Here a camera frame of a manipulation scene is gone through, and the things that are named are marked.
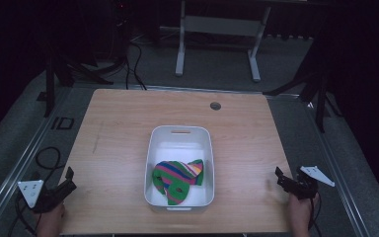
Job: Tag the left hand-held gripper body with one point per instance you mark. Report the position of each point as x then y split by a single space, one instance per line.
46 197

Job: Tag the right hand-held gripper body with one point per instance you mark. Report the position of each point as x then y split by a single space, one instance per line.
304 184

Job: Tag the white plastic bin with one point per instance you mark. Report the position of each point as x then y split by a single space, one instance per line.
179 144

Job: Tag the green striped sock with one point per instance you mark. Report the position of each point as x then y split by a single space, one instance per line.
174 181

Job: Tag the person's left hand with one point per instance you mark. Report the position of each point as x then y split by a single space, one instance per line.
51 220

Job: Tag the person's right hand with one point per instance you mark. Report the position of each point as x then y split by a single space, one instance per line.
301 214

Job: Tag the black metal stand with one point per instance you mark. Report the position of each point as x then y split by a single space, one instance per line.
312 89
56 75

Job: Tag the black floor bracket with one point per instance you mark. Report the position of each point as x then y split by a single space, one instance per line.
62 123

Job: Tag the white metal table frame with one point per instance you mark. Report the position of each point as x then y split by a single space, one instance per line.
222 26

